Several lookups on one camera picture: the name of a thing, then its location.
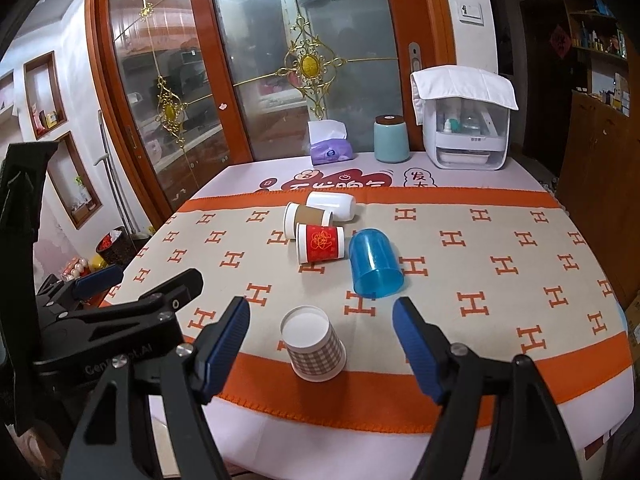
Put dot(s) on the egg carton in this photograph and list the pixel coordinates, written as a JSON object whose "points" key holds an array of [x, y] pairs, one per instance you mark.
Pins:
{"points": [[76, 269]]}

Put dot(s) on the white cloth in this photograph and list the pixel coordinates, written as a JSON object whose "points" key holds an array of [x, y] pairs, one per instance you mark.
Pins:
{"points": [[462, 85]]}

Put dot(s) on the brown sleeve paper cup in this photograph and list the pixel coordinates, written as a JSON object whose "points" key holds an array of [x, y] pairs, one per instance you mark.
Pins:
{"points": [[309, 217]]}

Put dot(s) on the teal canister with brown lid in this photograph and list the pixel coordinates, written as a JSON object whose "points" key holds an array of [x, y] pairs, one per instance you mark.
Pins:
{"points": [[391, 140]]}

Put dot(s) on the wooden wall niche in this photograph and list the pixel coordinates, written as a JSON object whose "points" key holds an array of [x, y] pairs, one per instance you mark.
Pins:
{"points": [[75, 180], [44, 95]]}

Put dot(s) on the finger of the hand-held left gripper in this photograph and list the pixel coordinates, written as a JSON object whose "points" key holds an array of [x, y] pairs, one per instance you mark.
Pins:
{"points": [[165, 294], [97, 280]]}

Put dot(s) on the checkered paper cup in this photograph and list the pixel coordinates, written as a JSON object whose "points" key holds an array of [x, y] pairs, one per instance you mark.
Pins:
{"points": [[315, 350]]}

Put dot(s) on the dark wooden door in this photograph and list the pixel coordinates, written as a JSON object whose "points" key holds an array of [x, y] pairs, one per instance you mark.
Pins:
{"points": [[542, 100]]}

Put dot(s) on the purple tissue pack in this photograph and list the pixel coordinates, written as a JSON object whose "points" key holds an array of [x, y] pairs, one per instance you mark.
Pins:
{"points": [[329, 147]]}

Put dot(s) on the red paper cup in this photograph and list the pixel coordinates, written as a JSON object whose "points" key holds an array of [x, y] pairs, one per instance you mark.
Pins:
{"points": [[322, 244]]}

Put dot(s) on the pink printed tablecloth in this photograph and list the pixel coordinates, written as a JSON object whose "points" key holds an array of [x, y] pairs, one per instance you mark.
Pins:
{"points": [[380, 175]]}

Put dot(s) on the white cup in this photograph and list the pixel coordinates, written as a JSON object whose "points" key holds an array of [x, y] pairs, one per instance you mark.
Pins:
{"points": [[335, 204]]}

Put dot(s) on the red door decoration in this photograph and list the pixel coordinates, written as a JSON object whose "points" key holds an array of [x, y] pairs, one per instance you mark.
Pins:
{"points": [[560, 42]]}

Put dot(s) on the wooden cabinet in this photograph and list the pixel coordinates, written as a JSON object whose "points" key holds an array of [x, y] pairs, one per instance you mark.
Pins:
{"points": [[600, 185]]}

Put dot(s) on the white storage box with cloth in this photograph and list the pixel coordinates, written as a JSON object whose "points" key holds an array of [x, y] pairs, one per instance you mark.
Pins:
{"points": [[467, 142]]}

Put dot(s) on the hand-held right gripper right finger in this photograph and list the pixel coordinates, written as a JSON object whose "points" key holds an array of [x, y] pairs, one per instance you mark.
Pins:
{"points": [[417, 350]]}

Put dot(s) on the wooden shelf with bottles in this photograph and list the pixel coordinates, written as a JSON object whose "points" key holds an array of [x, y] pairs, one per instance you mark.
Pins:
{"points": [[597, 35]]}

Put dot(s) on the white light switch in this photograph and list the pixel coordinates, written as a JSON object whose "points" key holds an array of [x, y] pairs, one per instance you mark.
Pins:
{"points": [[471, 13]]}

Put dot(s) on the dark trash bin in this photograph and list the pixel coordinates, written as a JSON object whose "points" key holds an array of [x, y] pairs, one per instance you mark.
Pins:
{"points": [[114, 250]]}

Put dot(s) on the orange patterned blanket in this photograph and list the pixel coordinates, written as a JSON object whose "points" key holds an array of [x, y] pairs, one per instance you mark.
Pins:
{"points": [[450, 270]]}

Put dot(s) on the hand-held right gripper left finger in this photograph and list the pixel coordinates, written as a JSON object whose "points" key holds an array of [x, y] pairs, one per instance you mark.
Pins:
{"points": [[225, 350]]}

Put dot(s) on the wooden glass sliding door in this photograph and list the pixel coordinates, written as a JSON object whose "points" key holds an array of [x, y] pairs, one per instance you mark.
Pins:
{"points": [[145, 85], [350, 35]]}

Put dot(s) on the blue plastic cup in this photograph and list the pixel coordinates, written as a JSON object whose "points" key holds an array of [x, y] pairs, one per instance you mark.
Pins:
{"points": [[374, 260]]}

